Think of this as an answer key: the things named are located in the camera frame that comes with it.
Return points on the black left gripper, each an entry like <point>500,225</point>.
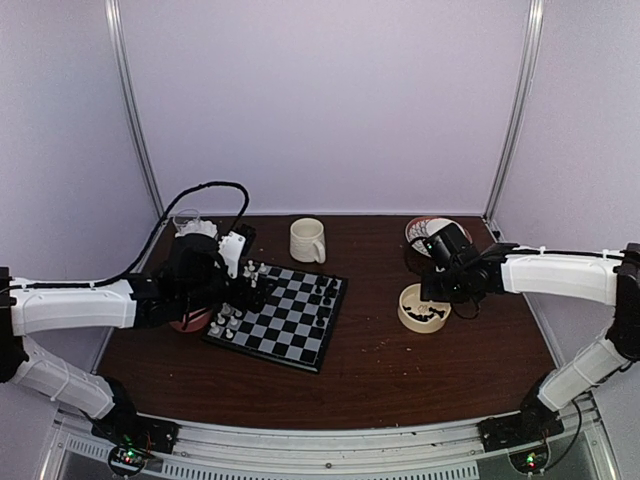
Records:
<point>258,297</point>

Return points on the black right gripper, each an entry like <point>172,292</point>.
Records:
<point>429,292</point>

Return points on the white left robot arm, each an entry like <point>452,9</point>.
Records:
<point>201,275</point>

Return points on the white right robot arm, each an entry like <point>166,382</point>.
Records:
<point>606,279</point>

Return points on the cream bowl of black pieces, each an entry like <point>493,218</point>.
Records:
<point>423,317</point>

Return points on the pink bowl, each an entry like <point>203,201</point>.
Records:
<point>192,322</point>

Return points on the black and white chessboard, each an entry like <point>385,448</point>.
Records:
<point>285,330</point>

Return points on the floral patterned saucer plate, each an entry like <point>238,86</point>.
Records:
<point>427,226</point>

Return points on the white ribbed ceramic mug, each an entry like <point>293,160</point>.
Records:
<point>307,241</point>

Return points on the clear glass cup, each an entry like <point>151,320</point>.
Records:
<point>184,218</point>

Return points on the aluminium frame post right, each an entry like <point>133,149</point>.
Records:
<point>529,57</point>

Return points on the aluminium frame post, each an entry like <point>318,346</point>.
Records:
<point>529,57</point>
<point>116,32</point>

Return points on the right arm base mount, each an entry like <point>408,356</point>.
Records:
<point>525,437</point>

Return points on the aluminium front rail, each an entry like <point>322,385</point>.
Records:
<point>449,450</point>

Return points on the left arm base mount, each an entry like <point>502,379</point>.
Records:
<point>136,446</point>

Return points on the aluminium frame post left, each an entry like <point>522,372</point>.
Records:
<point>116,32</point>

